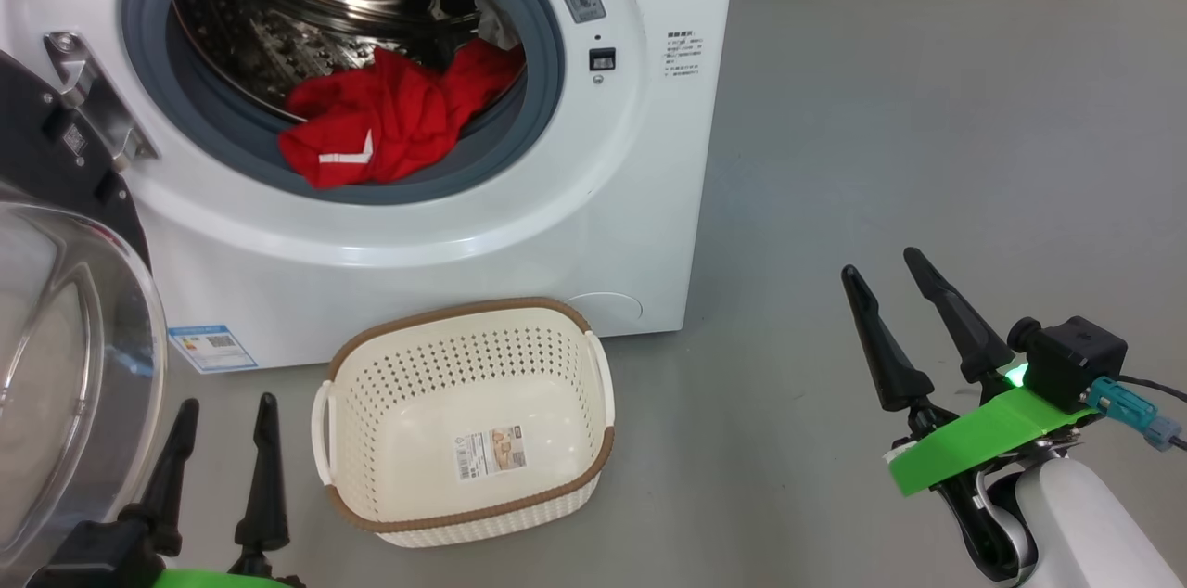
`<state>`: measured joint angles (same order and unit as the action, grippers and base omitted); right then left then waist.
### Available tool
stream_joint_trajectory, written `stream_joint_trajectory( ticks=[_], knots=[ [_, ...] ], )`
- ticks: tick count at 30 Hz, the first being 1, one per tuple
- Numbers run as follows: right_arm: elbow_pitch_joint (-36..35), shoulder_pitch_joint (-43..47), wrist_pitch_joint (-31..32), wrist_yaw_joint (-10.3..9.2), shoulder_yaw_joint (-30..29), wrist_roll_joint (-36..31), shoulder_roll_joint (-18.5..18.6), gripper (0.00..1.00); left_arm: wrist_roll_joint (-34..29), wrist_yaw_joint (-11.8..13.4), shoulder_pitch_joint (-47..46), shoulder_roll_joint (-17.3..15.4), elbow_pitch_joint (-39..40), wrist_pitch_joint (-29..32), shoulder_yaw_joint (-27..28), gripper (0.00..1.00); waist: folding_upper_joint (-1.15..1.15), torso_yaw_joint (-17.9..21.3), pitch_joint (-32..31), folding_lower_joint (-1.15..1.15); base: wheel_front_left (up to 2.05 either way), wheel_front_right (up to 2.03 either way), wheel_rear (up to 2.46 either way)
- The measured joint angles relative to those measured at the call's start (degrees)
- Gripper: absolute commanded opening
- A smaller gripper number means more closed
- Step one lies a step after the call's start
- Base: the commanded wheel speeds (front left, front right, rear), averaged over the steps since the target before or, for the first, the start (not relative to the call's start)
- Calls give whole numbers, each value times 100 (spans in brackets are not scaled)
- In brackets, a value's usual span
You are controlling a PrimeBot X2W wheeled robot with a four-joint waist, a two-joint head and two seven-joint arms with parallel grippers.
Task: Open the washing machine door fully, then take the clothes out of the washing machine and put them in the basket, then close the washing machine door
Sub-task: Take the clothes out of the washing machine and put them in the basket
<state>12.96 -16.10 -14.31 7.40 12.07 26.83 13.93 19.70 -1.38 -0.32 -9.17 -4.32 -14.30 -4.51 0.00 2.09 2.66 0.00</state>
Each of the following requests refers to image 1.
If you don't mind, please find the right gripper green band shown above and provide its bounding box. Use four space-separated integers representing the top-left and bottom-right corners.
841 247 1095 501

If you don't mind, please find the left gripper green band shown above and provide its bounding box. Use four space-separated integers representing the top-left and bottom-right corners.
121 393 298 588

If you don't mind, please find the black glass washing machine door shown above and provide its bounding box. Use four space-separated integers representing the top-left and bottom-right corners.
0 50 170 570

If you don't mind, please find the red garment with white stripes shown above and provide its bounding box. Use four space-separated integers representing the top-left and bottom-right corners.
278 0 525 190

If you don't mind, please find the cream laundry basket brown rim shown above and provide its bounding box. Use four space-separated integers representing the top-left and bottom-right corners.
311 297 617 548

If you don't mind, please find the basket product label sticker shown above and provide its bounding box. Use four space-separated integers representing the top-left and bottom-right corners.
453 426 528 480

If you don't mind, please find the white front-load washing machine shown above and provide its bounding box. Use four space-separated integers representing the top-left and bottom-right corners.
0 0 743 376

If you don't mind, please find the metal door hinge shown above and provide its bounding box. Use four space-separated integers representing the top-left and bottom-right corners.
44 31 159 172

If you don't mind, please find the grey rubber door gasket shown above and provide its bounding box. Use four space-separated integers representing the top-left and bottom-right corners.
119 0 567 206

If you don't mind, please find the blue energy label sticker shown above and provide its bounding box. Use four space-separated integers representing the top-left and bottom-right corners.
168 324 259 374

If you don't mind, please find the clear text notice sticker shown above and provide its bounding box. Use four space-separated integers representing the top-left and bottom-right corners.
663 30 704 79

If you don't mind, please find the teal right camera connector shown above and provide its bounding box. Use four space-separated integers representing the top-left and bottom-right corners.
1087 377 1183 450

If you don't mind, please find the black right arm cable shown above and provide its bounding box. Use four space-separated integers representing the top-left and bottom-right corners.
1117 375 1187 454

